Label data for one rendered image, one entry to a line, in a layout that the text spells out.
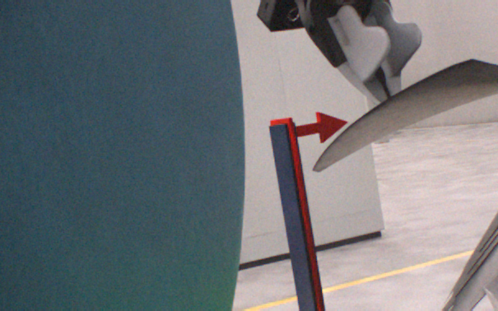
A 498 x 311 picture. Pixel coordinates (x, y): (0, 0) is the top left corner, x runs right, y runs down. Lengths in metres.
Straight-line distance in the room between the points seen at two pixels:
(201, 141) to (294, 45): 7.17
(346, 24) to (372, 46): 0.03
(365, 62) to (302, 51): 6.56
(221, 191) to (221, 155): 0.01
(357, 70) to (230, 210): 0.64
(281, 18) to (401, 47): 0.13
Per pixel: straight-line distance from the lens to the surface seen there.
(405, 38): 0.81
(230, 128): 0.17
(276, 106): 7.21
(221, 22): 0.16
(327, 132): 0.74
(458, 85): 0.77
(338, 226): 7.45
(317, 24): 0.80
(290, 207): 0.71
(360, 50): 0.79
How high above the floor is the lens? 1.21
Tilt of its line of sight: 3 degrees down
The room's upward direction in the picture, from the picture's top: 9 degrees counter-clockwise
